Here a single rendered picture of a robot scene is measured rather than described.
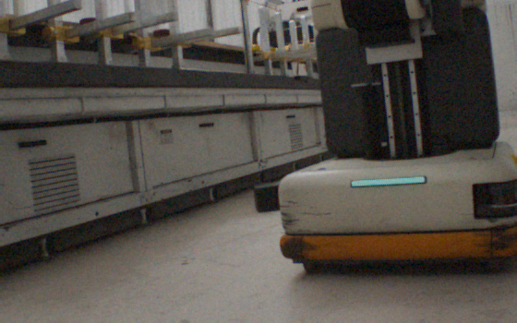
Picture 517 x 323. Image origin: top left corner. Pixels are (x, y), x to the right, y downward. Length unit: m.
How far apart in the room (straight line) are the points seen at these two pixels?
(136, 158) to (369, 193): 1.41
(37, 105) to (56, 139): 0.38
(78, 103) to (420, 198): 1.22
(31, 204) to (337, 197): 1.18
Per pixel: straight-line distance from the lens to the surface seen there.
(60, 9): 1.61
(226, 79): 2.80
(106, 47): 2.10
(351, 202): 1.37
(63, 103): 1.93
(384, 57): 1.57
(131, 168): 2.53
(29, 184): 2.09
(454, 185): 1.31
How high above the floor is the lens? 0.43
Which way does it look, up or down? 3 degrees down
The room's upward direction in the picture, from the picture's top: 6 degrees counter-clockwise
